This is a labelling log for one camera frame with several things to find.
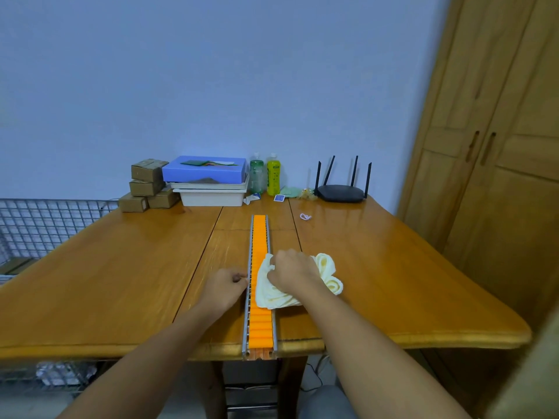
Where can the person's grey trouser leg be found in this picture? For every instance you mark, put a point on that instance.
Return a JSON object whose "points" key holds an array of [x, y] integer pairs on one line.
{"points": [[325, 403]]}

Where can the white plastic bin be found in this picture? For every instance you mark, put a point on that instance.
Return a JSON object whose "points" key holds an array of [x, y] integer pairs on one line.
{"points": [[212, 198]]}

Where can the green drink bottle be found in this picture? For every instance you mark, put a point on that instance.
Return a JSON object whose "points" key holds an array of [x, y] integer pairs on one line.
{"points": [[256, 176]]}

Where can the person's right forearm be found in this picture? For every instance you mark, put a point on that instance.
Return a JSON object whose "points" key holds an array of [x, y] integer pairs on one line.
{"points": [[371, 357]]}

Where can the white flat tray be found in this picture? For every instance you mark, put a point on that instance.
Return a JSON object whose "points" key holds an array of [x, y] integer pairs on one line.
{"points": [[209, 186]]}

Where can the cream cloth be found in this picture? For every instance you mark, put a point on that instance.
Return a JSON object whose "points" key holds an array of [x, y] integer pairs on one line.
{"points": [[325, 266]]}

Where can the person's right fingers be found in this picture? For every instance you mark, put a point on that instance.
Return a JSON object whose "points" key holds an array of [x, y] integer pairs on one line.
{"points": [[274, 270]]}

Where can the person's right hand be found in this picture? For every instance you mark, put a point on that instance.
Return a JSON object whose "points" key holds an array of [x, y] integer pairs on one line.
{"points": [[295, 272]]}

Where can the yellow drink bottle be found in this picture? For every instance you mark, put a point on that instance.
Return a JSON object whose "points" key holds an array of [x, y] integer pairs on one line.
{"points": [[273, 176]]}

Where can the person's left forearm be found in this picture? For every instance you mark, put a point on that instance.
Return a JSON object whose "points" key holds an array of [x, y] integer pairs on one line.
{"points": [[148, 366]]}

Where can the crumpled white wrapper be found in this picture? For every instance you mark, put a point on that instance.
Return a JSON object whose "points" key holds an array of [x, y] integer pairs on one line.
{"points": [[251, 198]]}

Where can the person's left hand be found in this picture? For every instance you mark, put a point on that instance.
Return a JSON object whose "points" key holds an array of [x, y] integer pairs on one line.
{"points": [[220, 292]]}

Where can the blue flat box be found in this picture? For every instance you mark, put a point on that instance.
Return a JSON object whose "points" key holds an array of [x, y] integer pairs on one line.
{"points": [[203, 173]]}

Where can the black router with antennas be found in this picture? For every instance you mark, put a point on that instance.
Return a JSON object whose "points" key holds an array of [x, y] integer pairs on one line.
{"points": [[340, 194]]}

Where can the wooden wardrobe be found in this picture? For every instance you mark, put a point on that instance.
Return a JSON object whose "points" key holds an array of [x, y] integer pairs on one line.
{"points": [[493, 82]]}

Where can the orange roller track rail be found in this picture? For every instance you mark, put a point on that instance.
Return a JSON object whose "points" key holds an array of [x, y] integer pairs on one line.
{"points": [[260, 235]]}

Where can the wooden table leg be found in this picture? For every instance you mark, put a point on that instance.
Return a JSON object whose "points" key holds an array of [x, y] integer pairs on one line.
{"points": [[290, 383], [217, 392]]}

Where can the green paper sheets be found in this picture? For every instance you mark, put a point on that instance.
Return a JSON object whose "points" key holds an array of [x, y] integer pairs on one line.
{"points": [[205, 163]]}

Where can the yellowish tangled bundle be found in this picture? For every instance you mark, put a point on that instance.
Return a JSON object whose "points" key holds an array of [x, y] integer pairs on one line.
{"points": [[307, 195]]}

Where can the brown cardboard box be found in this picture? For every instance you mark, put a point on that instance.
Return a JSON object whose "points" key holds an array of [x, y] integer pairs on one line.
{"points": [[164, 199], [132, 204], [145, 188], [147, 170]]}

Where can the person's left fingers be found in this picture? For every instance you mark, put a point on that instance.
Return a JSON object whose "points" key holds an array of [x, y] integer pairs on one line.
{"points": [[238, 277]]}

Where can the light green bag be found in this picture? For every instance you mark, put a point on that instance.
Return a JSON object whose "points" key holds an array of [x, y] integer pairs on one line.
{"points": [[290, 192]]}

